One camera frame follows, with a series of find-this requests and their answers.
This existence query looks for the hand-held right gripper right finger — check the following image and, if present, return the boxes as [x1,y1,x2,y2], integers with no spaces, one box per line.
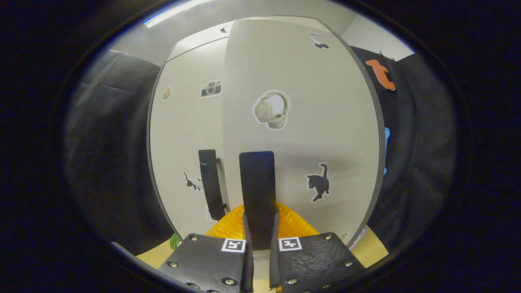
[269,202,367,293]

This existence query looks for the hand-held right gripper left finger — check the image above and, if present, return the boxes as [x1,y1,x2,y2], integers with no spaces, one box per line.
[157,203,255,293]

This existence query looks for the white door with camera sticker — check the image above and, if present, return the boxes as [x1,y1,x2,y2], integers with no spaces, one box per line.
[147,39,228,236]

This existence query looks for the white door with headphone sticker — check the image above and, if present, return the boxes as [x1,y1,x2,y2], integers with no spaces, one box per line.
[222,18,385,249]

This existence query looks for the white double-door shoe cabinet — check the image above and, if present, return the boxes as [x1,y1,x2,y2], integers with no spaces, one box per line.
[147,16,385,249]

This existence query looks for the white cabinet drawer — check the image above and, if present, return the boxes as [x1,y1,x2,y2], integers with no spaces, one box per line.
[167,22,234,57]

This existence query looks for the black backdrop cloth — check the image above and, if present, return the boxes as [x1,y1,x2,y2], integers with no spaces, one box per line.
[63,47,456,255]

